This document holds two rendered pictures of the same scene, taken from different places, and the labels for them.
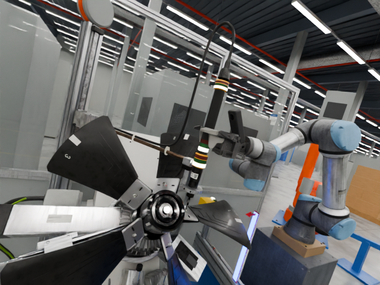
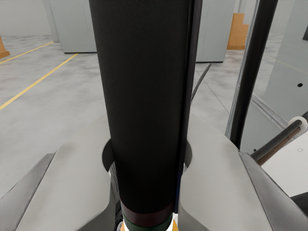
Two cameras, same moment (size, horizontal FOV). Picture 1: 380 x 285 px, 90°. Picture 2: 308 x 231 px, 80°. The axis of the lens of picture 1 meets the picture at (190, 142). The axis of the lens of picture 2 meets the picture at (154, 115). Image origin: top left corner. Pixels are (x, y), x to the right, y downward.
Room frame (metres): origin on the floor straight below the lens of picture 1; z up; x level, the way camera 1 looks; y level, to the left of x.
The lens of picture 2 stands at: (0.65, -0.11, 1.54)
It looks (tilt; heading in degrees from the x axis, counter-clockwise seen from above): 31 degrees down; 116
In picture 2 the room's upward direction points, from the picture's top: straight up
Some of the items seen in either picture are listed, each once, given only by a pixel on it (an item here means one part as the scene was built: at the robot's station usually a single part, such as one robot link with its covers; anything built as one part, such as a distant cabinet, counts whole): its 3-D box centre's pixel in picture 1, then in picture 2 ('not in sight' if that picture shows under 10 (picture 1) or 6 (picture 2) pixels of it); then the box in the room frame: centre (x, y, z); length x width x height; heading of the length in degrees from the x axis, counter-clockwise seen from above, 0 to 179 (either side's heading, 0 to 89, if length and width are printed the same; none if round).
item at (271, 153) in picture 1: (264, 152); not in sight; (0.73, -0.29, 1.45); 0.11 x 0.08 x 0.09; 116
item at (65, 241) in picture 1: (59, 246); not in sight; (0.46, 0.26, 1.08); 0.07 x 0.04 x 0.06; 129
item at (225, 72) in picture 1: (208, 131); not in sight; (0.61, -0.05, 1.47); 0.04 x 0.04 x 0.46
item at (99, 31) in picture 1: (84, 93); not in sight; (0.92, 0.56, 1.48); 0.05 x 0.03 x 0.62; 153
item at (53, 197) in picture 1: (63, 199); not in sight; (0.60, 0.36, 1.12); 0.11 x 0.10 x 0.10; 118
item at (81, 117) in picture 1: (85, 120); not in sight; (0.90, 0.51, 1.36); 0.10 x 0.07 x 0.08; 63
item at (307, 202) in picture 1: (309, 207); not in sight; (0.99, -0.71, 1.21); 0.13 x 0.12 x 0.14; 16
